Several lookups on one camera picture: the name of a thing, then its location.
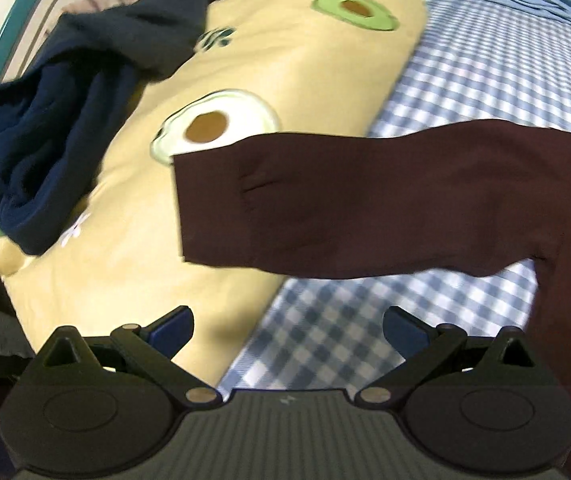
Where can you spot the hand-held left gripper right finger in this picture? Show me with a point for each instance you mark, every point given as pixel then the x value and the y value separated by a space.
pixel 405 332

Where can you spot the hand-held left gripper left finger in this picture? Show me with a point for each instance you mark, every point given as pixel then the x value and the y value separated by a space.
pixel 173 331

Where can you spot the maroon long-sleeve garment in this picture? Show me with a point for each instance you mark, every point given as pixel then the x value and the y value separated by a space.
pixel 365 200

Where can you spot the navy blue garment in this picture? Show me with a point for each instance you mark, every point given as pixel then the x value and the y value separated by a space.
pixel 40 125

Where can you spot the yellow avocado print pillow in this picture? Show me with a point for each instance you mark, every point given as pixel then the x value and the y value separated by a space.
pixel 290 75

